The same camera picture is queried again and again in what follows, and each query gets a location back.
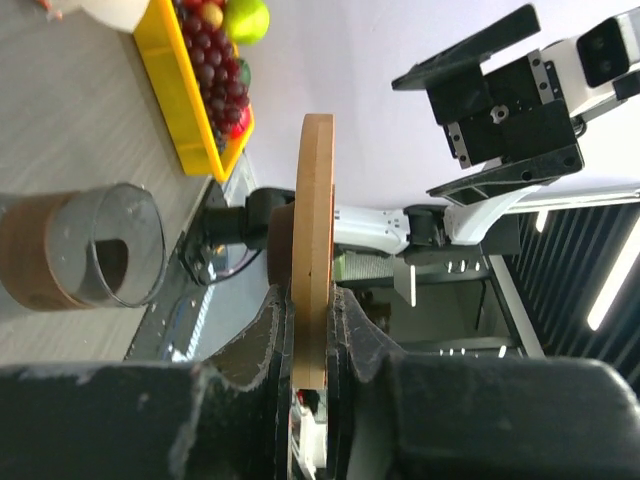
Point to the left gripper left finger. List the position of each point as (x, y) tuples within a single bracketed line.
[(225, 417)]

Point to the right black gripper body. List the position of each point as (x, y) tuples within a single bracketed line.
[(513, 114)]

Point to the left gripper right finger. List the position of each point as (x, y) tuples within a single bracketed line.
[(394, 414)]

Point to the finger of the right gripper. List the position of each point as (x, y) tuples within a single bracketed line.
[(486, 185), (470, 52)]

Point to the dark glass cup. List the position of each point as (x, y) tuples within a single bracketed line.
[(79, 250)]

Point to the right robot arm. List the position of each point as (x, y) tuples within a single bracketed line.
[(423, 234)]

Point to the white coffee filter stack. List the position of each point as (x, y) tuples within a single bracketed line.
[(121, 15)]

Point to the dark green fruit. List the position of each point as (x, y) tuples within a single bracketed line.
[(244, 72)]

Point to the green apple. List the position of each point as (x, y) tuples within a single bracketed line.
[(246, 21)]

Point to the dark red grape bunch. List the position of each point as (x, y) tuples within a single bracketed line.
[(213, 60)]

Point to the yellow plastic tray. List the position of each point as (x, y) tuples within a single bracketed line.
[(165, 58)]

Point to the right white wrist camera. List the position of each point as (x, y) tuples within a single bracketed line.
[(599, 69)]

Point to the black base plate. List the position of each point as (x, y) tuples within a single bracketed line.
[(216, 245)]

